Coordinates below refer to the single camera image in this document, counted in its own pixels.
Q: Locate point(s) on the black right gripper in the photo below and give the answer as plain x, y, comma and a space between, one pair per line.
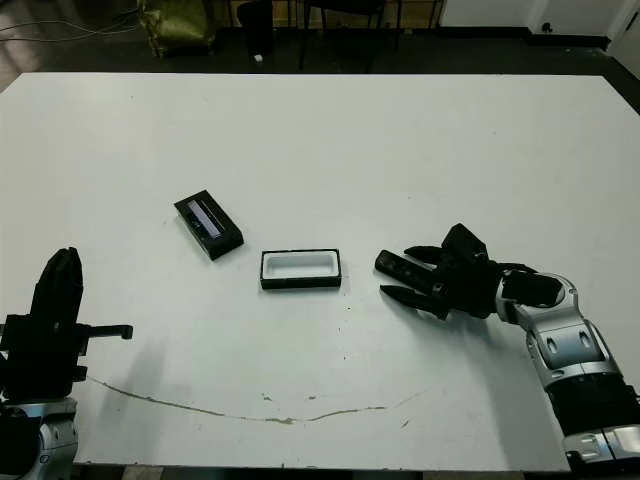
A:
467, 287

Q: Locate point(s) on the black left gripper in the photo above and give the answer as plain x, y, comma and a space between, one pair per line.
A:
45, 360

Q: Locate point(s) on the black slim camera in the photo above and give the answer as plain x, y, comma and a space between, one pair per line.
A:
397, 267

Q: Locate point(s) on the black box lid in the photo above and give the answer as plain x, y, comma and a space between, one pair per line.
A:
209, 225

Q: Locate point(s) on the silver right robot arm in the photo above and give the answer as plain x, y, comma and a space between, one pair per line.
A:
565, 340

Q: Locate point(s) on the black box with white insert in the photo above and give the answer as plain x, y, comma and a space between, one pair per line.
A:
300, 267

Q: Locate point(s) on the yellow-green bag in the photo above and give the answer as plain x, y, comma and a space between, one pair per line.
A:
175, 25

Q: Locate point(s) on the black upright leg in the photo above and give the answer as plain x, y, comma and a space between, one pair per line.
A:
260, 25

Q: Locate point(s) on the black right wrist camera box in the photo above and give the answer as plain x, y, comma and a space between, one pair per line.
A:
465, 242

